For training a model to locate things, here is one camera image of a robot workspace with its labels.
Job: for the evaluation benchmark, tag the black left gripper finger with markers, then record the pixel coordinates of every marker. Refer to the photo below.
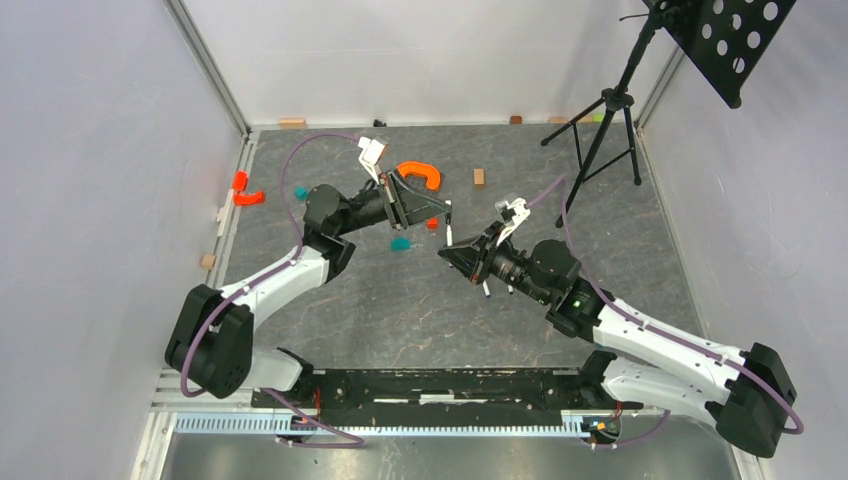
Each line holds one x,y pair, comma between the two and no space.
420,215
420,189

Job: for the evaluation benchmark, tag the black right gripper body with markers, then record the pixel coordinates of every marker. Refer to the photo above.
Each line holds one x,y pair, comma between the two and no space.
503,261

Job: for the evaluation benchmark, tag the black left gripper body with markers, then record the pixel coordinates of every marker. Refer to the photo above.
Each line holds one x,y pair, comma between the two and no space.
397,192

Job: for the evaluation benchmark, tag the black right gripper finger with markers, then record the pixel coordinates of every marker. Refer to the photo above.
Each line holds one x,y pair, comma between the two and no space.
467,261
483,242

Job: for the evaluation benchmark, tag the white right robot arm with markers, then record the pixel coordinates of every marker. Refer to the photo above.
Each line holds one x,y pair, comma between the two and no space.
746,395

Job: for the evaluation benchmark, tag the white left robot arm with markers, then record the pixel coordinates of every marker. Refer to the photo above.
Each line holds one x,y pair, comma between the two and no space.
212,344

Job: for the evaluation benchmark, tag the teal cube near pen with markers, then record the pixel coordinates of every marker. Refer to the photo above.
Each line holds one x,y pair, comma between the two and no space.
400,244

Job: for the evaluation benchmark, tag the orange arch block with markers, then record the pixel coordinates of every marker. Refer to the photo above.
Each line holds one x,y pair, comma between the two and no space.
429,173

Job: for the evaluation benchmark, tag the wooden block back right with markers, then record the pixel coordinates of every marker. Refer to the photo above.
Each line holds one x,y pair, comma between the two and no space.
563,120

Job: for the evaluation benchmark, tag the orange curved block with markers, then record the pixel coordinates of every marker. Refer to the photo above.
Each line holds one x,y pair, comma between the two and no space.
247,199

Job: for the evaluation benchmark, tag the black tripod stand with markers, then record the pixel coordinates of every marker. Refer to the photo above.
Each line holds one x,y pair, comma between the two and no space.
615,100

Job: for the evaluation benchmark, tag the orange block upright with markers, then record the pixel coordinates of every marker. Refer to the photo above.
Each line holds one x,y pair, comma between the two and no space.
240,181

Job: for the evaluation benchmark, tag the black perforated plate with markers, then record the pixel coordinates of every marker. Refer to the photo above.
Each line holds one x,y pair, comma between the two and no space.
724,39

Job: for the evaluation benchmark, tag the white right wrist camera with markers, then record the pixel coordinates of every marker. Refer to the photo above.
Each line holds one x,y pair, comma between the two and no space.
514,212

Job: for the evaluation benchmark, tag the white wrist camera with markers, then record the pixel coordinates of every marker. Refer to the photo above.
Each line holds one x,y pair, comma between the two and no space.
514,212
371,152

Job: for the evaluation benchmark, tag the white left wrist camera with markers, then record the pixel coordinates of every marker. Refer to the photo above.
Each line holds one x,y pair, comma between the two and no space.
371,152

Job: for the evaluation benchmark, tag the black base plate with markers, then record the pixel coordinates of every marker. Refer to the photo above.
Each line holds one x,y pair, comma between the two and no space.
460,397

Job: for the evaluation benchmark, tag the wooden block back wall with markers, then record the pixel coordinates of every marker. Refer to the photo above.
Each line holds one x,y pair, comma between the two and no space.
292,123

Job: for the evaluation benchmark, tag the aluminium frame rail left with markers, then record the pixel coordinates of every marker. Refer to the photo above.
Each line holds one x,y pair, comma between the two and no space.
228,214

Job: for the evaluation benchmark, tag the wooden block left rail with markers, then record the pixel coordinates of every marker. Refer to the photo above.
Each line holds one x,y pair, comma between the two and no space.
208,261

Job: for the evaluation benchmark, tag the aluminium corner post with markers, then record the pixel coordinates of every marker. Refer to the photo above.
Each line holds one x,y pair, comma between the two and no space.
203,55

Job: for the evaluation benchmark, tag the blue cable duct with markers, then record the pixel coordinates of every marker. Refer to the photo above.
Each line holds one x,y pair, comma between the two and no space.
289,425

